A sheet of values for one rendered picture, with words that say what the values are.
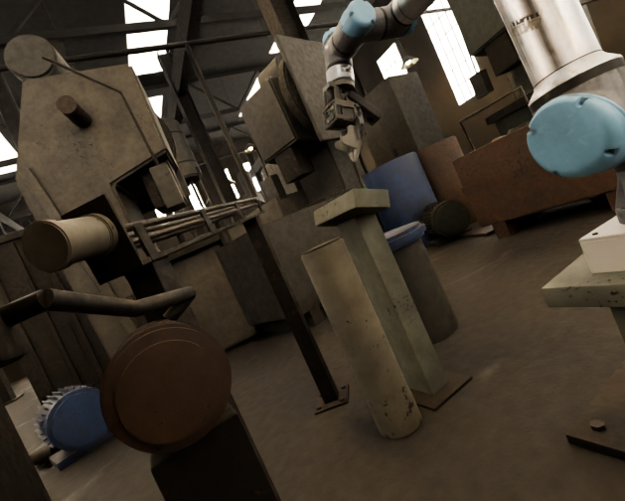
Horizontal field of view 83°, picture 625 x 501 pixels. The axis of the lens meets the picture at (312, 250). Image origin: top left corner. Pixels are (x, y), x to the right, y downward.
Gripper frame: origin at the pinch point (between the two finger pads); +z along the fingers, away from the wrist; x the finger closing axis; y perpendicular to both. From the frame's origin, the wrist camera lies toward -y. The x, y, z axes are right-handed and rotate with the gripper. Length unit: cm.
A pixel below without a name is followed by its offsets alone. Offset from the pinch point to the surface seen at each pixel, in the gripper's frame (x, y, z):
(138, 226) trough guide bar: 21, 55, 22
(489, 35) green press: -172, -339, -244
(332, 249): 2.5, 12.3, 25.2
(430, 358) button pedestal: -2, -18, 57
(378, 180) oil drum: -187, -156, -61
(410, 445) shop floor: 6, -1, 74
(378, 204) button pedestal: 4.8, -1.4, 14.5
